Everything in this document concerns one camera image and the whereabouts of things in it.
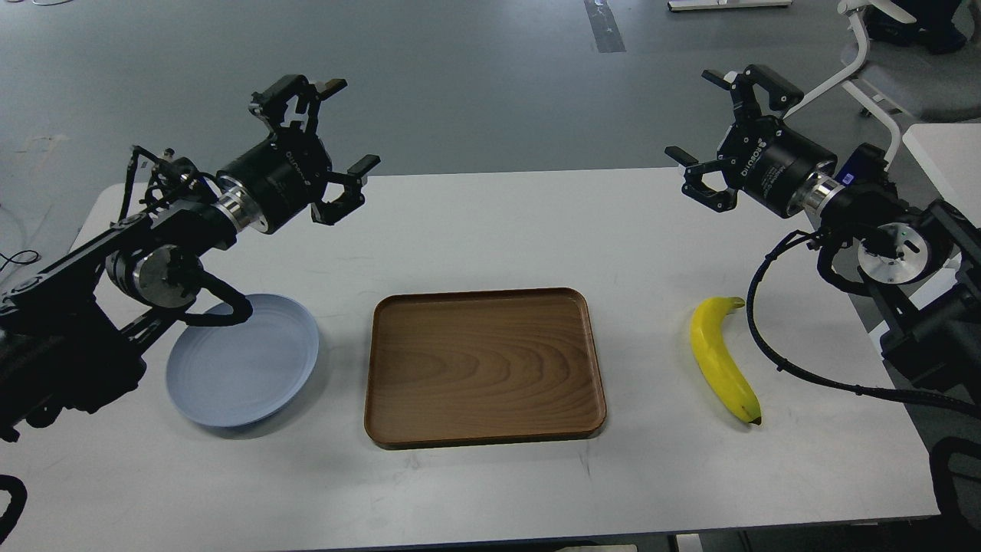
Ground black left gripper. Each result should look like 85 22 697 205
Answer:
217 74 381 235

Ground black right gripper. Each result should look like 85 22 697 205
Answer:
664 64 838 219

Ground yellow banana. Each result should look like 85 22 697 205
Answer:
689 296 763 426

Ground light blue plate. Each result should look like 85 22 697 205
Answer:
165 294 320 429

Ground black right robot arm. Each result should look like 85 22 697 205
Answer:
665 65 979 404

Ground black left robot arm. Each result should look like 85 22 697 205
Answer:
1 74 379 442

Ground white side table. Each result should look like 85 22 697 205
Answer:
903 122 980 227

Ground white office chair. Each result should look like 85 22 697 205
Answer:
786 1 980 166

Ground brown wooden tray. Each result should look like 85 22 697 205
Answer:
363 287 609 449

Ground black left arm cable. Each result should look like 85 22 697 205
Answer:
172 264 254 328

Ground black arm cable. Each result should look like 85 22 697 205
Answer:
172 264 254 328
746 228 981 420

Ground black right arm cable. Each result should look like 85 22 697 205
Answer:
746 228 981 420

